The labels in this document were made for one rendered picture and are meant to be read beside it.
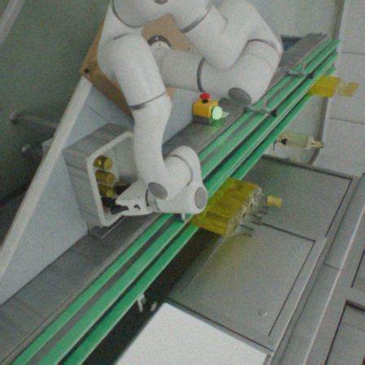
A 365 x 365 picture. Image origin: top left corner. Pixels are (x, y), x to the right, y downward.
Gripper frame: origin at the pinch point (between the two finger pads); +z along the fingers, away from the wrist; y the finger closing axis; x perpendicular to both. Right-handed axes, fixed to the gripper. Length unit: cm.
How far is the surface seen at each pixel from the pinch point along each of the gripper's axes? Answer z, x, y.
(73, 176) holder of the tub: 3.0, 10.4, -6.4
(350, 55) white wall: 69, -135, 609
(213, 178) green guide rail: -9.2, -15.3, 33.2
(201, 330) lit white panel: -19.8, -37.2, -8.7
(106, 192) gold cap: 1.0, 1.9, -1.1
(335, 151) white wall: 119, -308, 605
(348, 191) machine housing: -39, -48, 75
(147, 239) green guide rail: -3.9, -15.2, 0.7
